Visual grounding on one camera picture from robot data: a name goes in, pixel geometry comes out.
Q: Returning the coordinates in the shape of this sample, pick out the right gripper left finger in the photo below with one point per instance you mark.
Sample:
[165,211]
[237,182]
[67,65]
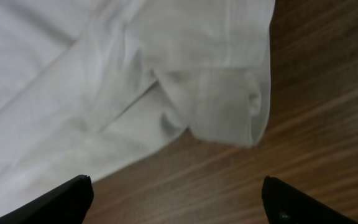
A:
[65,204]

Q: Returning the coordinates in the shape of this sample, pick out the white t-shirt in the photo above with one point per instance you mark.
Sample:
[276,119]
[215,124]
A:
[89,87]

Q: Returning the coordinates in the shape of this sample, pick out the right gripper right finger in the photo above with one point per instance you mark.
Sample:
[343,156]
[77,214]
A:
[284,204]

